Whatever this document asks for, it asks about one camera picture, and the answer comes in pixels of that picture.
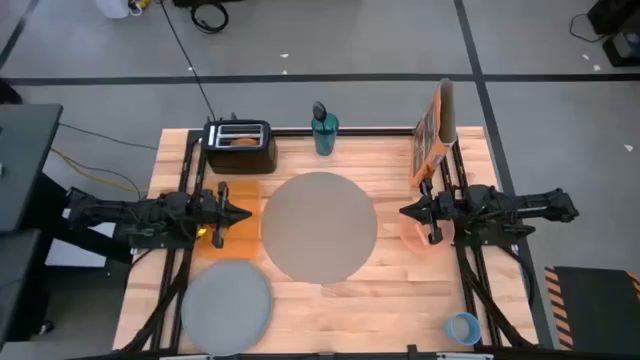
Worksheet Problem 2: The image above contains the teal faceted drinking glass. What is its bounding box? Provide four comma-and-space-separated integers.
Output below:
311, 112, 340, 157

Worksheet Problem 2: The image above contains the black equipment box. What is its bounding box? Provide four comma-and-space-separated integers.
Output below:
587, 0, 640, 36
602, 32, 640, 68

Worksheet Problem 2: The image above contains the orange Cheerios cereal box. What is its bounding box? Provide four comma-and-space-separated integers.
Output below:
410, 78, 459, 189

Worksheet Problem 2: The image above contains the yellow cable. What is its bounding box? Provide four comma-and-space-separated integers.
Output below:
49, 147, 147, 195

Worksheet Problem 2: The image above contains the black toaster power cord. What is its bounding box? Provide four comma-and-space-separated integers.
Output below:
159, 0, 217, 122

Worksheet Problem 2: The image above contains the thin black floor cable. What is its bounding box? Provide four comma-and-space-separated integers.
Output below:
569, 12, 604, 44

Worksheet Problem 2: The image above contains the light blue cup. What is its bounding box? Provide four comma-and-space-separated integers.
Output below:
443, 312, 483, 347

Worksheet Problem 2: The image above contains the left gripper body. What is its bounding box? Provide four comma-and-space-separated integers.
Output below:
198, 181, 230, 250

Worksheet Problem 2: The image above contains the black hazard-striped mat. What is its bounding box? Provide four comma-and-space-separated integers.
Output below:
544, 266, 640, 351

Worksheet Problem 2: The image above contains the pale pink bowl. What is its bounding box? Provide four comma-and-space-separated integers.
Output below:
398, 212, 456, 255

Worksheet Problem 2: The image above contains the round grey placemat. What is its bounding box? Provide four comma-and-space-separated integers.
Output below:
260, 171, 379, 285

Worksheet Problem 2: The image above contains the coiled black cable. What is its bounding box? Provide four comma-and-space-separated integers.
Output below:
189, 2, 230, 35

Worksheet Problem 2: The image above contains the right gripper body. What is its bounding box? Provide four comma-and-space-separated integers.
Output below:
422, 180, 455, 245

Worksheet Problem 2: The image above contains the grey round plate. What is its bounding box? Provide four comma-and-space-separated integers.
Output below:
180, 259, 274, 357

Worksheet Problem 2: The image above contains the black toaster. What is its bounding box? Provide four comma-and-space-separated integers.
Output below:
202, 119, 279, 175

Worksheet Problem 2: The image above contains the black desk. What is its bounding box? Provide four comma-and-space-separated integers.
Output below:
0, 103, 64, 234

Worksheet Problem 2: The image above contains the black metal rail frame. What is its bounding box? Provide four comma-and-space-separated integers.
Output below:
119, 127, 539, 360

